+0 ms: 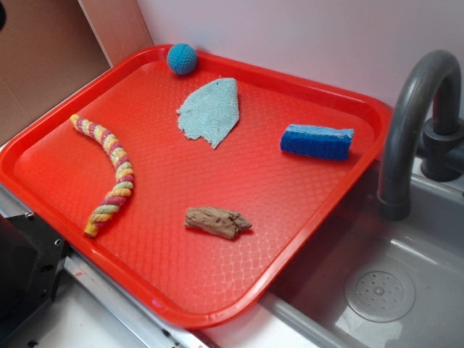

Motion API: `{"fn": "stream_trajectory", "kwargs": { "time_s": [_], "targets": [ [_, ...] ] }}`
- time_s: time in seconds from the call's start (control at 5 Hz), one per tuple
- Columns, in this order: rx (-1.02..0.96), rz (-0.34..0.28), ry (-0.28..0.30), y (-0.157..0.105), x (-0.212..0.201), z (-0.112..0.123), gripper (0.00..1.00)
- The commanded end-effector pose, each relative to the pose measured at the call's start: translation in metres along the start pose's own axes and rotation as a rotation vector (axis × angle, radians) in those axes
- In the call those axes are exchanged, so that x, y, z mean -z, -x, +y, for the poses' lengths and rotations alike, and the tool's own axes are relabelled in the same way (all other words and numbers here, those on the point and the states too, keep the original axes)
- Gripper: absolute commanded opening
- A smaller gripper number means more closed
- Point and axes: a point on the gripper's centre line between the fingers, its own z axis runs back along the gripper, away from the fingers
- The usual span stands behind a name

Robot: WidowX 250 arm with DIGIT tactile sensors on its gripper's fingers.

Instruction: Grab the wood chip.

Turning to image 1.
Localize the brown cardboard box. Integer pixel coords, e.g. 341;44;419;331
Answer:
1;1;152;144

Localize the grey plastic faucet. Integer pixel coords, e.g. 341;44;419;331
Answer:
377;50;463;221

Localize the grey plastic sink basin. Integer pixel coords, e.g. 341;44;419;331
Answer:
261;165;463;347

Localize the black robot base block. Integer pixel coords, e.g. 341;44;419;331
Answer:
1;215;69;347

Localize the brown wood chip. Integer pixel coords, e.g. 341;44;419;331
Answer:
184;207;252;240

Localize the aluminium frame rail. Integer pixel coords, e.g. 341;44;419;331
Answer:
0;184;204;348

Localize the multicolour twisted rope toy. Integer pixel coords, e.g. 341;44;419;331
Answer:
70;114;135;238

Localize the round sink drain cover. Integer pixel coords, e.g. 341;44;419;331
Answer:
344;262;415;323

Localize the blue knitted ball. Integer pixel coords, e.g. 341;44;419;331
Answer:
167;43;198;75

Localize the light blue cloth piece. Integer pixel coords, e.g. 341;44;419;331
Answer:
177;78;240;149

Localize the blue sponge block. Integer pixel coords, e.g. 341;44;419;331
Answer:
280;124;355;160

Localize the red plastic tray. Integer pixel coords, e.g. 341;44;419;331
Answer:
1;46;391;328

